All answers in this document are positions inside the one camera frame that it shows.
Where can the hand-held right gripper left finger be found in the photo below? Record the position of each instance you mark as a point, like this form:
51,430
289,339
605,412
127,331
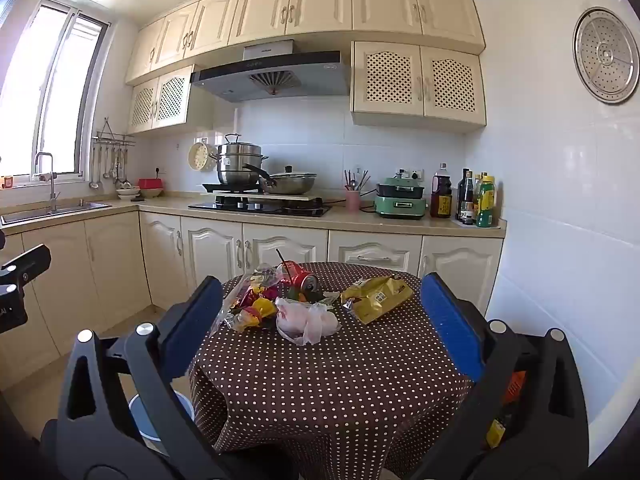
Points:
192,325

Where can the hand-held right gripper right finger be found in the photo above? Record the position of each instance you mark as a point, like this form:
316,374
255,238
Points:
450,325

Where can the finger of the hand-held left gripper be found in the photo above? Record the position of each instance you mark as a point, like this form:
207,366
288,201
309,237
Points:
27,262

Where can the bundle of colourful wrappers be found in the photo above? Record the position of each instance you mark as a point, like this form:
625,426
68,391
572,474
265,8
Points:
252,305

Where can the yellow snack bag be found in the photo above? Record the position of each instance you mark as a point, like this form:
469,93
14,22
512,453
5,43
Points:
377,297

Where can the light blue trash bin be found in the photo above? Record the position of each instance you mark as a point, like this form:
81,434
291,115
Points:
145,425

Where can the wrappers and trash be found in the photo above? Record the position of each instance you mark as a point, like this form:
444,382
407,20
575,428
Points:
305,322

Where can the red drink can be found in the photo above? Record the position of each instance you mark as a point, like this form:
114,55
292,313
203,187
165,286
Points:
300,277

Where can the steel sink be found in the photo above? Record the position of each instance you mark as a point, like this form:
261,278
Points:
50,213

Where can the steel faucet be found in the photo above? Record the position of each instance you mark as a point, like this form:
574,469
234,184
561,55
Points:
51,185

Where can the orange box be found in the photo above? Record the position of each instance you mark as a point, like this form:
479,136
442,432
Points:
6,182

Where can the cream lower kitchen cabinets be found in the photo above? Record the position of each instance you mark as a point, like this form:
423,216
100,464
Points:
115,270

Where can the cream kitchen cabinets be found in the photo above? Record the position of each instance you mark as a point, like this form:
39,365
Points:
115,270
320,2

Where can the orange packet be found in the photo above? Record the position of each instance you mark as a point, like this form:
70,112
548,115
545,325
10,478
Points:
515,387

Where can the white bottle tray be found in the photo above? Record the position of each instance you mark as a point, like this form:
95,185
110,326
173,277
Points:
495,226

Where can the beige kitchen countertop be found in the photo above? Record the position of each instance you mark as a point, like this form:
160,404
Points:
400,224

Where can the yellow packet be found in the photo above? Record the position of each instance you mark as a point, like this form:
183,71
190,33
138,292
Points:
496,434

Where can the hanging kitchen utensils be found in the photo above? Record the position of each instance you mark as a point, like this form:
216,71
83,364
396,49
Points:
107,170

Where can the stack of white bowls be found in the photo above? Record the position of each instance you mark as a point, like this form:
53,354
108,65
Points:
128,192

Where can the green bottle yellow cap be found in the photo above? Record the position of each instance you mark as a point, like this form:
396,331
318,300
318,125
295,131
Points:
486,205

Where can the dark soy sauce bottle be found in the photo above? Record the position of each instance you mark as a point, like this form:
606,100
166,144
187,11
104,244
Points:
441,195

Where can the green electric cooker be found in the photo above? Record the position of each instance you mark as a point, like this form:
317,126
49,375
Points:
400,202

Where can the black gas stove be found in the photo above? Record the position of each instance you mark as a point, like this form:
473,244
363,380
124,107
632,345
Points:
260,208

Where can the brown polka dot tablecloth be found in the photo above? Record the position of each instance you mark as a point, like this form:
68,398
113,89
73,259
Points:
325,390

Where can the white stove board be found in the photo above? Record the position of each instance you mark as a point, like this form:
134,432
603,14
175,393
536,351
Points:
260,197

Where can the red lidded container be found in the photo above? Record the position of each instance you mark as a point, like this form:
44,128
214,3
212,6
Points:
150,184

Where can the steel utensil rack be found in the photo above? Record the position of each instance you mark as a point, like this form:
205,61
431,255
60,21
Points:
114,136

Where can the pink utensil holder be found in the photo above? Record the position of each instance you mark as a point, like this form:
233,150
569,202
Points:
353,201

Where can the steel steamer pot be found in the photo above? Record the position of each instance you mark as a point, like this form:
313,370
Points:
239,165

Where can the cream hanging colander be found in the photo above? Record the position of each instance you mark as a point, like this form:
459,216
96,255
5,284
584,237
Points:
201,156

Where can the steel wok with lid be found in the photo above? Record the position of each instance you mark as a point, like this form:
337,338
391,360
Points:
290,182

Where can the kitchen window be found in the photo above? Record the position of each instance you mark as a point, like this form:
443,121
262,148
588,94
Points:
55,90

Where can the cream lattice door cabinet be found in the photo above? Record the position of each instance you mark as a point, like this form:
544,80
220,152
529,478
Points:
417,85
157,100

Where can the black range hood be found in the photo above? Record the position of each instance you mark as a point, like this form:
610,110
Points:
270,77

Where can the round steel steamer tray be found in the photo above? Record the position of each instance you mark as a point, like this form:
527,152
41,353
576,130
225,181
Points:
607,55

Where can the cream upper kitchen cabinets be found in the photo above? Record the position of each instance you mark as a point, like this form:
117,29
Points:
320,2

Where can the white wall outlet strip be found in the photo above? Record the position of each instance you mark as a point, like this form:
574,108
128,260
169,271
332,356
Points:
410,174

